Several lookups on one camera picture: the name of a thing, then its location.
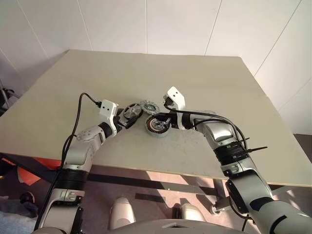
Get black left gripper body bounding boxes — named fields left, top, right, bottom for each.
left=114, top=108, right=134, bottom=130

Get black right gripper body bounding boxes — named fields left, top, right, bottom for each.
left=160, top=111, right=178, bottom=129

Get silver spoked rotor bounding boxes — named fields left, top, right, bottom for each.
left=122, top=102, right=145, bottom=122

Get round motor housing copper windings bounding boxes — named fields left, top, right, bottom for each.
left=144, top=114, right=171, bottom=138

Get grey round motor lid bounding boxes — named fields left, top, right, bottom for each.
left=139, top=100, right=159, bottom=115

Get black table underframe bar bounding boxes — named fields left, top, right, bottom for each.
left=0, top=152, right=217, bottom=195

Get black zip tie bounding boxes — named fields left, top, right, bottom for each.
left=240, top=145, right=268, bottom=154

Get beige right robot foot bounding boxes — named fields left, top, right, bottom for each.
left=179, top=203, right=207, bottom=222

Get beige robot foot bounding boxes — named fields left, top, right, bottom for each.
left=179, top=203, right=207, bottom=222
left=109, top=196, right=136, bottom=230

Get table leg with caster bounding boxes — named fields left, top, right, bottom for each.
left=209, top=179, right=231, bottom=215

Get beige left robot foot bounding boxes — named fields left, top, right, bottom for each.
left=109, top=196, right=136, bottom=230

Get grey robot torso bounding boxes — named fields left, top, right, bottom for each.
left=107, top=218, right=256, bottom=234

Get orange object under table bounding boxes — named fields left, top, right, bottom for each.
left=1, top=157, right=64, bottom=187

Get dark metal stand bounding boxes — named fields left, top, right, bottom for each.
left=0, top=80, right=21, bottom=115

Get dark shoe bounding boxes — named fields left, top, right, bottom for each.
left=19, top=191, right=36, bottom=204

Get grey blue fabric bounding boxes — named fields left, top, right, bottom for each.
left=0, top=195, right=39, bottom=234

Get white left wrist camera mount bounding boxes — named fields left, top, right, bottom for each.
left=98, top=99, right=120, bottom=136

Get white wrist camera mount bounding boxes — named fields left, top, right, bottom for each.
left=162, top=86, right=187, bottom=130
left=98, top=99, right=120, bottom=136

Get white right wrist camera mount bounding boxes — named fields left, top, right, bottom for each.
left=162, top=86, right=187, bottom=130

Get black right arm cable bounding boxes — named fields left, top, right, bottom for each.
left=163, top=102, right=251, bottom=156

